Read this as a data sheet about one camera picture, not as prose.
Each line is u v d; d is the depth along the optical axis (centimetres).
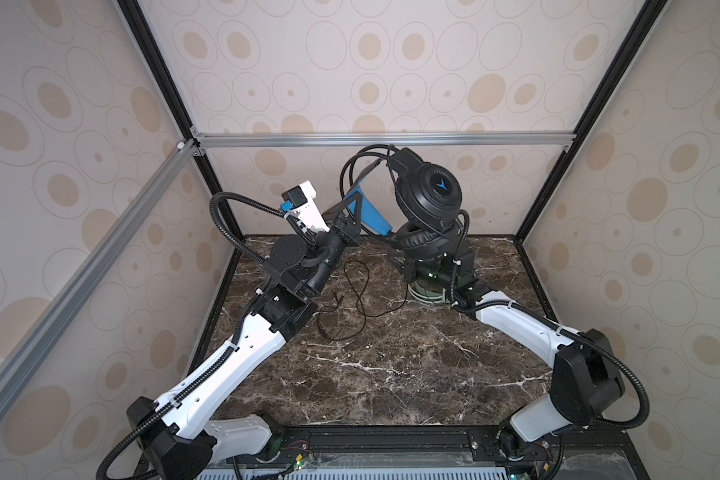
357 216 56
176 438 37
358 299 103
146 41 71
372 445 75
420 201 40
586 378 44
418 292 100
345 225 49
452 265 61
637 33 70
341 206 55
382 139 138
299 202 48
